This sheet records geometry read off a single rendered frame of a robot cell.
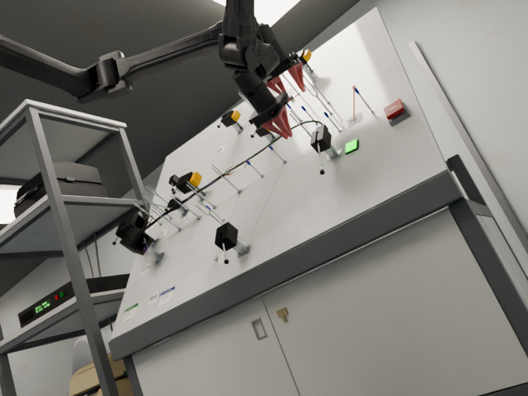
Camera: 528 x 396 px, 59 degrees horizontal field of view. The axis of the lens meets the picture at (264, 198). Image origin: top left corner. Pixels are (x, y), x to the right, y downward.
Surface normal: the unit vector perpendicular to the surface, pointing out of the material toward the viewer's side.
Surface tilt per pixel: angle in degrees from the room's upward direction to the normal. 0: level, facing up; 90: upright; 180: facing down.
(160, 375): 90
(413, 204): 90
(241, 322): 90
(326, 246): 90
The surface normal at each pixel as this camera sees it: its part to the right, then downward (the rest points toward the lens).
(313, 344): -0.51, -0.05
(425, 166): -0.62, -0.59
